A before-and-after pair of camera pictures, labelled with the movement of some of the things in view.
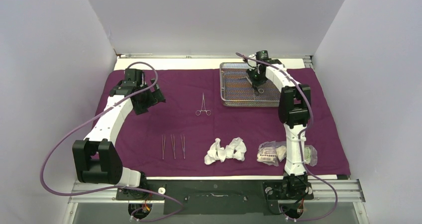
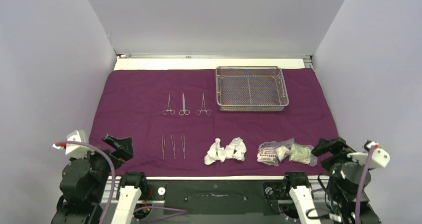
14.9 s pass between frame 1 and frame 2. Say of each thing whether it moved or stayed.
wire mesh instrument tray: moved
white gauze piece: stayed
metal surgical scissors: moved
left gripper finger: moved
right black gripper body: moved
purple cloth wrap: stayed
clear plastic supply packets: stayed
